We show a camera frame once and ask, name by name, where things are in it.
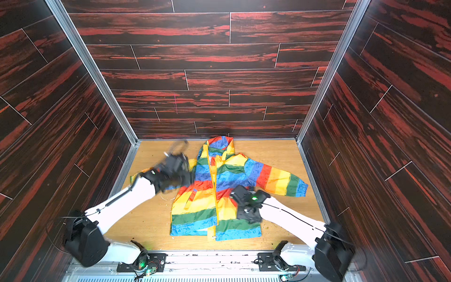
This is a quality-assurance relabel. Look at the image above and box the rainbow striped zip jacket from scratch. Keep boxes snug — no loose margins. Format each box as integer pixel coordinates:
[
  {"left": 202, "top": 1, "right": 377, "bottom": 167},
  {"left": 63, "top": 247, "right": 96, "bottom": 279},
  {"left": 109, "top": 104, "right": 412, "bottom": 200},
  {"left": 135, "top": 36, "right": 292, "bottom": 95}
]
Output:
[{"left": 170, "top": 136, "right": 308, "bottom": 242}]

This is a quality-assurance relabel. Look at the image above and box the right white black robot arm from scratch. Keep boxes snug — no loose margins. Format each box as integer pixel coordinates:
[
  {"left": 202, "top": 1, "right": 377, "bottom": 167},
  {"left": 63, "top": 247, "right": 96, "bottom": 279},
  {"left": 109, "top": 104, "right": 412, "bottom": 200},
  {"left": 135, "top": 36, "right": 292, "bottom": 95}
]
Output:
[{"left": 230, "top": 186, "right": 355, "bottom": 282}]

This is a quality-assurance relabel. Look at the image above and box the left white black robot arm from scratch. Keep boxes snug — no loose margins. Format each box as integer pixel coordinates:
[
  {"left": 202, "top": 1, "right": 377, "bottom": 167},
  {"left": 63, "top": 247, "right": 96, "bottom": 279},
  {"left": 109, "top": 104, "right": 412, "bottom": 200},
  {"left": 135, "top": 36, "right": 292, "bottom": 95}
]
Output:
[{"left": 63, "top": 153, "right": 194, "bottom": 270}]

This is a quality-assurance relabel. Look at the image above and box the right green circuit board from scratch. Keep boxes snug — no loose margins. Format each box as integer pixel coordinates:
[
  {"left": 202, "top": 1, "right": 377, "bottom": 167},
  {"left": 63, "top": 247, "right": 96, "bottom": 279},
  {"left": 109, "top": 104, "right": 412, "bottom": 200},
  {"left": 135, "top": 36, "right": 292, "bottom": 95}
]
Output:
[{"left": 279, "top": 273, "right": 294, "bottom": 282}]

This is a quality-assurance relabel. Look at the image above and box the green circuit board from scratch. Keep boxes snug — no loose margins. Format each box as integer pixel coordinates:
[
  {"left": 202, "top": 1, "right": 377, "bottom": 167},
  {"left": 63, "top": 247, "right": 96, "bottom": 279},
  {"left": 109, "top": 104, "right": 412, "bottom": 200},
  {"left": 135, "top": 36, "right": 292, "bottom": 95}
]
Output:
[
  {"left": 279, "top": 273, "right": 294, "bottom": 282},
  {"left": 144, "top": 267, "right": 157, "bottom": 276}
]

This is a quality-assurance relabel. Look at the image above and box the left green circuit board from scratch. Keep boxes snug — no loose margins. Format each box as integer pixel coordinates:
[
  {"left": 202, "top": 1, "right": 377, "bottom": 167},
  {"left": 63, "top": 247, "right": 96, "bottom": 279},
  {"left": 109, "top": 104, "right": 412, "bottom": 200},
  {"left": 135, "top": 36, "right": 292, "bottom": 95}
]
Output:
[{"left": 144, "top": 267, "right": 157, "bottom": 276}]

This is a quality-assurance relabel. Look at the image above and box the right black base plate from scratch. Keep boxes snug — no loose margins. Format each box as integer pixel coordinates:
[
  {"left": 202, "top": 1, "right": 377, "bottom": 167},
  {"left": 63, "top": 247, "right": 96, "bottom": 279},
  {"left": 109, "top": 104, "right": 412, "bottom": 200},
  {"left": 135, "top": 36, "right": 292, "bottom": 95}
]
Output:
[{"left": 253, "top": 252, "right": 306, "bottom": 272}]

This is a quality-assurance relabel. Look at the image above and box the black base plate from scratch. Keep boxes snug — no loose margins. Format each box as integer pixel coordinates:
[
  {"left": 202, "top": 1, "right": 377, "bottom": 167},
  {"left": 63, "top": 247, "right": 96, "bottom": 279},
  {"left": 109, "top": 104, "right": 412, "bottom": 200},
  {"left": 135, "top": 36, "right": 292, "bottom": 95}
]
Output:
[
  {"left": 116, "top": 253, "right": 167, "bottom": 275},
  {"left": 253, "top": 252, "right": 306, "bottom": 272}
]

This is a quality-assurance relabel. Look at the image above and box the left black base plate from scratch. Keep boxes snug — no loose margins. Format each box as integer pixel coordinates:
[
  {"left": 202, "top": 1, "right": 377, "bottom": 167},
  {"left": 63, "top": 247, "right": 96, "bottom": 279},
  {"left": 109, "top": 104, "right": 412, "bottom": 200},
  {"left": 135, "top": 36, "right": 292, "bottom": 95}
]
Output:
[{"left": 116, "top": 253, "right": 167, "bottom": 275}]

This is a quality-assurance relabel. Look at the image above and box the aluminium front rail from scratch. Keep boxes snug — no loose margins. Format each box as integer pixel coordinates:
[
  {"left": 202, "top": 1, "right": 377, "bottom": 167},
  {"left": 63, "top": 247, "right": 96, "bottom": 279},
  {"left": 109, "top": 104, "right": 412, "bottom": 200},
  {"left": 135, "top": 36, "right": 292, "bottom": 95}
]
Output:
[{"left": 61, "top": 250, "right": 364, "bottom": 282}]

